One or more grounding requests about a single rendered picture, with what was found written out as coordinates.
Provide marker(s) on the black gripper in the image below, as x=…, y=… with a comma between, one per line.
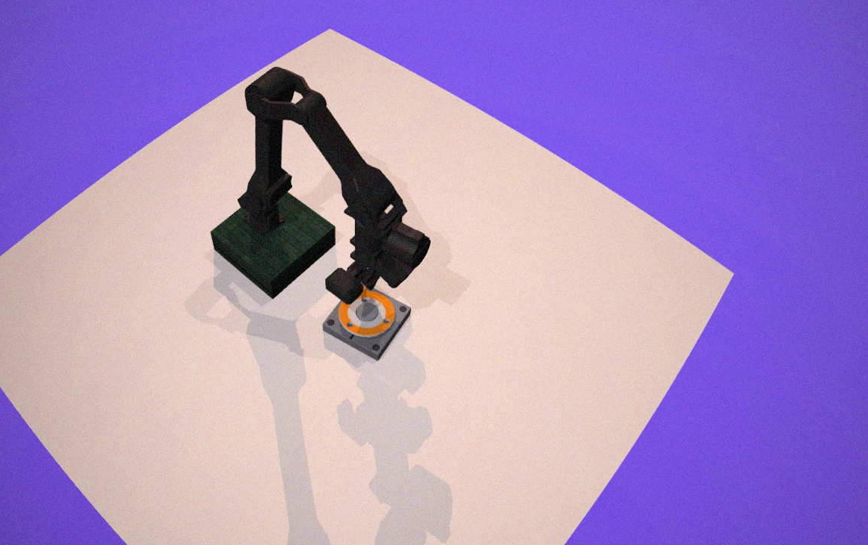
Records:
x=346, y=285

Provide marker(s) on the orange round plate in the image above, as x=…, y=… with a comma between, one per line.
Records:
x=365, y=329

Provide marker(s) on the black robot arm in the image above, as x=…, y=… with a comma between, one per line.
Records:
x=366, y=190

